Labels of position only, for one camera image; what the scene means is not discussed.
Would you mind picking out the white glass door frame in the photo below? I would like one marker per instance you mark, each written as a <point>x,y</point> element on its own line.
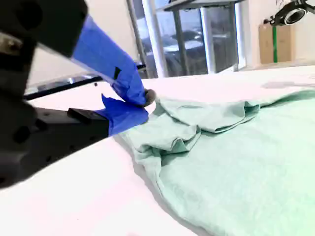
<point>157,44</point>

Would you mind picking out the green upright strip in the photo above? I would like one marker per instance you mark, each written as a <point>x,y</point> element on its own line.
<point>274,44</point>

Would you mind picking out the brown cardboard box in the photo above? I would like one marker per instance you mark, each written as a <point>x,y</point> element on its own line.
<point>285,44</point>

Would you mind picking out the black metal rail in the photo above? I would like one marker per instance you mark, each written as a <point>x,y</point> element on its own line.
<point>61,86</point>

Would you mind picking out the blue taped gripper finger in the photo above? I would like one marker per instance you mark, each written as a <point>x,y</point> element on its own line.
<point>123,115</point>
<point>105,51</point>

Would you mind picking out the pale green T-shirt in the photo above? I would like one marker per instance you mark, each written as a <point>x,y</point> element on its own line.
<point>221,159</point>

